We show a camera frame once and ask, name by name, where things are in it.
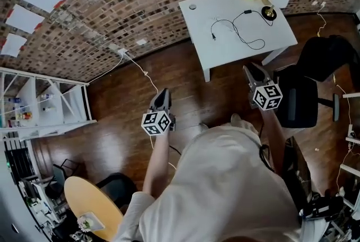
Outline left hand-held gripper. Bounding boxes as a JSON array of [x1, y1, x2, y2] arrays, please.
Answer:
[[141, 88, 177, 137]]

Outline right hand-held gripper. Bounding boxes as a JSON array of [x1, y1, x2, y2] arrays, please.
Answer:
[[242, 62, 284, 111]]

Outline person's right forearm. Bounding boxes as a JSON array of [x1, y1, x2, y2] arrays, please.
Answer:
[[258, 107, 287, 177]]

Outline person's left forearm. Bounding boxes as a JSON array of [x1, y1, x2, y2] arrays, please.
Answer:
[[142, 130, 171, 199]]

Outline white rectangular table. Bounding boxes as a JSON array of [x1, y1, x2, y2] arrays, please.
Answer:
[[178, 0, 299, 83]]

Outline black office chair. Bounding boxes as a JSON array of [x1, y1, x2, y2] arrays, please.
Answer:
[[273, 34, 360, 129]]

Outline black armchair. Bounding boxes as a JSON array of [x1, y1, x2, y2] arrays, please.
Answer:
[[94, 172, 138, 209]]

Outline person's white shirt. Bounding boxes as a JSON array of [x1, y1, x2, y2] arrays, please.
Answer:
[[111, 124, 302, 242]]

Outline white shelf unit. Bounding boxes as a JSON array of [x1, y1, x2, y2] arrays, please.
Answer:
[[0, 66, 98, 141]]

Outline white side desk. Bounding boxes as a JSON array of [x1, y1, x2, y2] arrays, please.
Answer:
[[339, 91, 360, 210]]

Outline round wooden table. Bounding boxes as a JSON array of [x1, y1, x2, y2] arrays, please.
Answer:
[[64, 176, 125, 242]]

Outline black equipment pile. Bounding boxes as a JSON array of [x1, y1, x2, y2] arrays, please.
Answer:
[[282, 136, 347, 223]]

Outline white square tray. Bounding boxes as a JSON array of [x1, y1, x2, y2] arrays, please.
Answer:
[[80, 210, 106, 232]]

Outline small white flower pot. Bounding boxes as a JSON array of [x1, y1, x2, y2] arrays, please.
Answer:
[[76, 215, 94, 234]]

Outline black slatted rack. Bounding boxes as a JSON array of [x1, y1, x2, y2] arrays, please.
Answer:
[[3, 138, 39, 183]]

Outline thin white floor cable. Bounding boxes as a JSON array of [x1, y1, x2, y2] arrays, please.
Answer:
[[122, 52, 160, 95]]

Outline yellow wall cable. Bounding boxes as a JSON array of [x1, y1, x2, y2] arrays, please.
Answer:
[[316, 6, 328, 38]]

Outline long yellow floor cable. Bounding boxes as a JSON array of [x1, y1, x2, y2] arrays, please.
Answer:
[[331, 73, 354, 194]]

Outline black metal frame chair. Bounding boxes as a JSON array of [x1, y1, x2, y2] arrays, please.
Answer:
[[44, 158, 80, 200]]

